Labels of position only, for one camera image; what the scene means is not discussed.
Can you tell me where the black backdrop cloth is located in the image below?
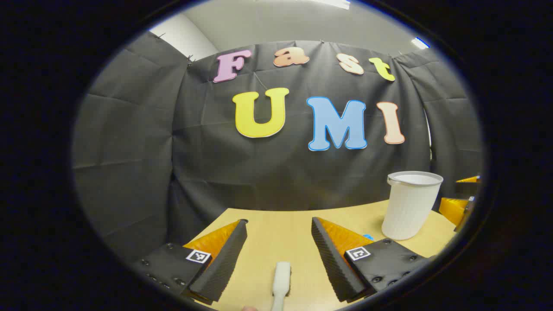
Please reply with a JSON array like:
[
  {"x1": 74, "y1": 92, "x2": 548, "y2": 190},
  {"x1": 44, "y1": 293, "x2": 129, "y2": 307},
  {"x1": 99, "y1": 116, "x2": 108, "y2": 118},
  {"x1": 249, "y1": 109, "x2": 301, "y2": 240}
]
[{"x1": 73, "y1": 31, "x2": 483, "y2": 265}]

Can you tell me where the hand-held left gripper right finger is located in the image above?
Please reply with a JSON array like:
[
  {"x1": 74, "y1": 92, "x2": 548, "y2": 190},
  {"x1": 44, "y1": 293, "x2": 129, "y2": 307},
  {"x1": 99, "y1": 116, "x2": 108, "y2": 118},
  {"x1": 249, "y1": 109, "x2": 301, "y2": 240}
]
[{"x1": 311, "y1": 216, "x2": 432, "y2": 303}]

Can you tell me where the white ribbed garbage bin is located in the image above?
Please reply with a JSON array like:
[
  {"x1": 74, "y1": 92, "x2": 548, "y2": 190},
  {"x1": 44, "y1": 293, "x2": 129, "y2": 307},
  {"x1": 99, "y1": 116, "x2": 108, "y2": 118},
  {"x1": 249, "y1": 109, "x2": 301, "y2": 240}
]
[{"x1": 381, "y1": 171, "x2": 444, "y2": 241}]

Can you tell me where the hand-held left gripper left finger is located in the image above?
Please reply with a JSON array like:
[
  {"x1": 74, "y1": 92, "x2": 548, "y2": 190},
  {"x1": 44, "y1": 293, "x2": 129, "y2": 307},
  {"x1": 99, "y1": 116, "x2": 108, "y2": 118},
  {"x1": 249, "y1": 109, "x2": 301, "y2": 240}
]
[{"x1": 132, "y1": 219, "x2": 249, "y2": 306}]

